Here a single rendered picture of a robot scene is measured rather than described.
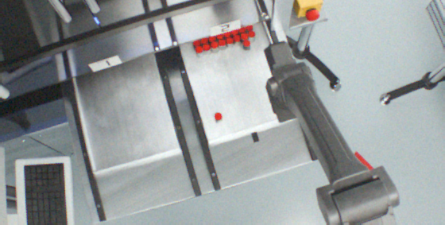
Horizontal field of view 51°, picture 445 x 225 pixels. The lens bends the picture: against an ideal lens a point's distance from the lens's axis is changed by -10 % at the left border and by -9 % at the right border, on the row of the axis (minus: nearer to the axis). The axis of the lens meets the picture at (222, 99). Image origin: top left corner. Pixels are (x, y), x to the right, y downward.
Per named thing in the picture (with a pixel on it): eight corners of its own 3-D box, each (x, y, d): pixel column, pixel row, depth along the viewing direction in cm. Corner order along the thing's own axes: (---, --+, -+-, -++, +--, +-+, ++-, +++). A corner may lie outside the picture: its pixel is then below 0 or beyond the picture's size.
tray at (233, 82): (176, 36, 154) (175, 31, 150) (258, 11, 155) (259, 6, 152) (209, 143, 145) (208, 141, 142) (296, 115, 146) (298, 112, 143)
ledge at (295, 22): (274, -8, 159) (275, -11, 157) (312, -18, 159) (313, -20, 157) (289, 30, 155) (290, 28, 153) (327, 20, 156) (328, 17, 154)
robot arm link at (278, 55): (272, 92, 100) (314, 79, 100) (255, 39, 103) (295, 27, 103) (271, 105, 112) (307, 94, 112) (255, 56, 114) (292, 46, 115)
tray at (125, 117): (71, 67, 152) (68, 64, 149) (151, 42, 153) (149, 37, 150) (95, 173, 143) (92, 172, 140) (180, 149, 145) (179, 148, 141)
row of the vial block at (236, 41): (195, 52, 152) (194, 47, 147) (253, 35, 153) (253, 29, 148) (197, 59, 151) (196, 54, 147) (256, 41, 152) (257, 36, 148)
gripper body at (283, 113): (291, 75, 121) (295, 66, 113) (304, 116, 118) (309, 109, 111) (265, 83, 120) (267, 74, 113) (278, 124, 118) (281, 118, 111)
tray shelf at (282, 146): (59, 74, 154) (57, 71, 152) (274, 9, 157) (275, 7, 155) (94, 224, 141) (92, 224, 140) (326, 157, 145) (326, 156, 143)
